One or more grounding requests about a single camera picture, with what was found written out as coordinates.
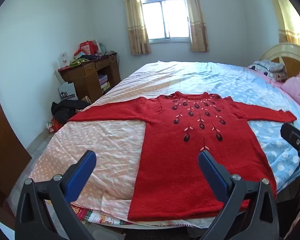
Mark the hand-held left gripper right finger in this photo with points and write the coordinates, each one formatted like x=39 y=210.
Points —
x=212 y=173

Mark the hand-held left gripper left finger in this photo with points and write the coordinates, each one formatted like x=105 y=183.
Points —
x=85 y=166

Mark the red knitted sweater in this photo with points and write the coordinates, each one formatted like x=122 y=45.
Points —
x=180 y=170

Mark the bed with polka-dot sheet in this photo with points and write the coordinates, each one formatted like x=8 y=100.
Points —
x=102 y=140

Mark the red plastic bag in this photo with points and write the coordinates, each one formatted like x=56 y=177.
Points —
x=55 y=126

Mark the festive printed blanket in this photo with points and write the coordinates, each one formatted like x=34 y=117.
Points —
x=100 y=216

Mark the black jacket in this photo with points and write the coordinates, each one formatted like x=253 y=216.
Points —
x=65 y=107

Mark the brown patterned cloth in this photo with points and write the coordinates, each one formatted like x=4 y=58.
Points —
x=86 y=99

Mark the patterned grey pillow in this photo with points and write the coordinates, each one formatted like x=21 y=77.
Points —
x=267 y=67

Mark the brown wooden door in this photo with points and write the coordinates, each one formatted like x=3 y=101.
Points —
x=5 y=142

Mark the brown wooden desk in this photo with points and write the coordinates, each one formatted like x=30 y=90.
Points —
x=87 y=80

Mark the stack of coloured boxes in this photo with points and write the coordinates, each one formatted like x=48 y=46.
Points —
x=103 y=81

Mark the cream wooden bed headboard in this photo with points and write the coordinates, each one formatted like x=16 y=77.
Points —
x=290 y=52

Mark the green cloth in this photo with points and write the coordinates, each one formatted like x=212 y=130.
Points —
x=78 y=61

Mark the white printed card box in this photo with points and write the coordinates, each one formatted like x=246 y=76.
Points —
x=63 y=60

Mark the dark cloth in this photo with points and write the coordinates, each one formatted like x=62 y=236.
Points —
x=91 y=57

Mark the yellow curtain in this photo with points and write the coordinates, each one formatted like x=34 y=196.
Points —
x=290 y=22

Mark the red gift box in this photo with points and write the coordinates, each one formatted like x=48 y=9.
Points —
x=87 y=47

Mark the teal bottle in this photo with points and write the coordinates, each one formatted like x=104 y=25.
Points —
x=102 y=48

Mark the beige patterned curtain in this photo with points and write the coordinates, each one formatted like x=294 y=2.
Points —
x=197 y=30
x=136 y=30

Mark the window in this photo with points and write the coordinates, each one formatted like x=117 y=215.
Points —
x=165 y=17

